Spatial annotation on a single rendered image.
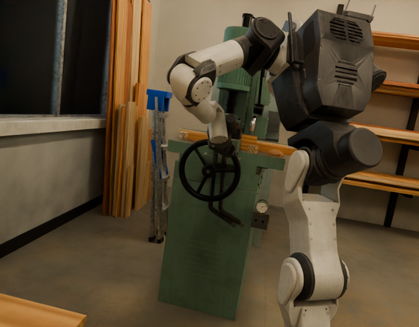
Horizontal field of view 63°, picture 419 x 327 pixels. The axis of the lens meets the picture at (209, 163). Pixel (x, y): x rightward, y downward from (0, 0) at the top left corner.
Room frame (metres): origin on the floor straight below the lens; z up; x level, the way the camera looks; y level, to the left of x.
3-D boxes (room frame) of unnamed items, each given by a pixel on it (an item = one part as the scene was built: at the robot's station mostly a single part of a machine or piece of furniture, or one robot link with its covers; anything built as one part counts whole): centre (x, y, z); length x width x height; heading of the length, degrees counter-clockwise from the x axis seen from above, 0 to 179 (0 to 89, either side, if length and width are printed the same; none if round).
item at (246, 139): (1.77, -0.12, 0.94); 0.21 x 0.01 x 0.08; 79
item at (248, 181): (1.98, -0.09, 0.76); 0.57 x 0.45 x 0.09; 169
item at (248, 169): (1.80, -0.06, 0.82); 0.40 x 0.21 x 0.04; 79
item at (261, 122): (2.01, -0.26, 1.02); 0.09 x 0.07 x 0.12; 79
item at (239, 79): (1.86, -0.07, 1.35); 0.18 x 0.18 x 0.31
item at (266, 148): (1.84, -0.17, 0.92); 0.62 x 0.02 x 0.04; 79
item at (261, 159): (1.74, -0.08, 0.87); 0.61 x 0.30 x 0.06; 79
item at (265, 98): (2.04, -0.26, 1.23); 0.09 x 0.08 x 0.15; 169
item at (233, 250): (1.97, -0.09, 0.36); 0.58 x 0.45 x 0.71; 169
